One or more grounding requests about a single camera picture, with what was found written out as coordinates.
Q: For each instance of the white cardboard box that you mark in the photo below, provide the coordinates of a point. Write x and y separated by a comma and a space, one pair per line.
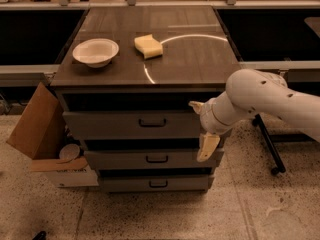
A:
66, 173

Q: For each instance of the grey drawer cabinet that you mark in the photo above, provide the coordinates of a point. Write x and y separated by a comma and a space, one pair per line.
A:
197, 59

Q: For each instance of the white bowl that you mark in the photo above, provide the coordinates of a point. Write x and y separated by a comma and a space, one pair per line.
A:
95, 53

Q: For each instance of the black object at bottom edge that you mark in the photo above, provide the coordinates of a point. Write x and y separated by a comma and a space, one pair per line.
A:
40, 236

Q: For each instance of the grey bottom drawer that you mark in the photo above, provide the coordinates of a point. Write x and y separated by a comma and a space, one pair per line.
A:
156, 184

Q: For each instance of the yellow sponge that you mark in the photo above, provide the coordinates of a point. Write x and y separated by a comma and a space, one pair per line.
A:
148, 46

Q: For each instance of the grey middle drawer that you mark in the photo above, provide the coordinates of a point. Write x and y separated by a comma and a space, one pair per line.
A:
150, 159

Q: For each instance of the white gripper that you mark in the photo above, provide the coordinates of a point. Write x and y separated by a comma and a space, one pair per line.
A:
208, 119

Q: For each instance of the black wheeled stand leg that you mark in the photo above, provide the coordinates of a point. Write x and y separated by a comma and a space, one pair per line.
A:
279, 166

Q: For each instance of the brown cardboard box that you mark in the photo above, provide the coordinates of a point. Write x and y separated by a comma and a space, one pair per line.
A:
40, 131

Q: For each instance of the grey drawer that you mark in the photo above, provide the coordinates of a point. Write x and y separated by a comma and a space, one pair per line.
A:
120, 125
150, 159
156, 184

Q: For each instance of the grey top drawer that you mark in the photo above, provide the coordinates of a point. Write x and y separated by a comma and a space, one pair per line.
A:
120, 125

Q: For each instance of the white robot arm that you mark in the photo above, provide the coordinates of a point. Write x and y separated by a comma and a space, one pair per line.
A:
247, 93

